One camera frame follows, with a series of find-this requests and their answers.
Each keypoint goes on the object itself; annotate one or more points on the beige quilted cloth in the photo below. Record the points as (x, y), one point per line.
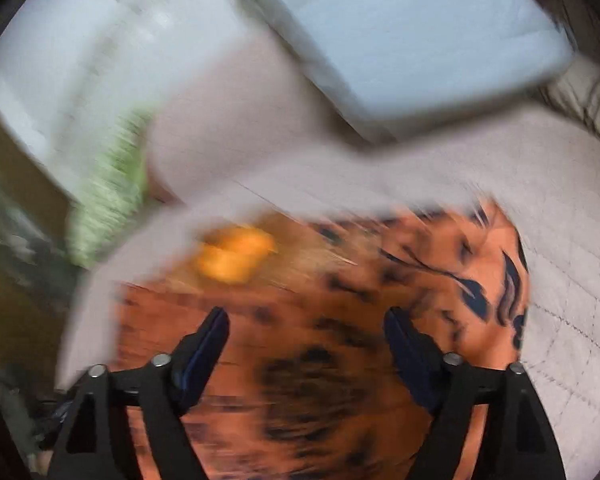
(590, 95)

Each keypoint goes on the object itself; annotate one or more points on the green patterned cushion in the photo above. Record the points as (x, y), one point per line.
(110, 195)

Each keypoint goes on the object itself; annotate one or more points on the grey quilted sofa cover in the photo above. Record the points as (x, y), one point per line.
(570, 210)

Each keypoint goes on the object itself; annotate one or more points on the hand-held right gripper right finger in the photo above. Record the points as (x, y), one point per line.
(404, 347)

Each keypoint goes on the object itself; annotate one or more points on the wooden glass-top table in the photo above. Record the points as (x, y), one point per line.
(10, 280)

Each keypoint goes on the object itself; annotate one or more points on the orange floral print garment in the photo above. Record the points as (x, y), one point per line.
(305, 320)

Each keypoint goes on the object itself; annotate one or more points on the white pillow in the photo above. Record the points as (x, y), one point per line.
(405, 35)

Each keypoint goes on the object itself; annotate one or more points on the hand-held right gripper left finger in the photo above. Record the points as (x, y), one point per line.
(207, 346)

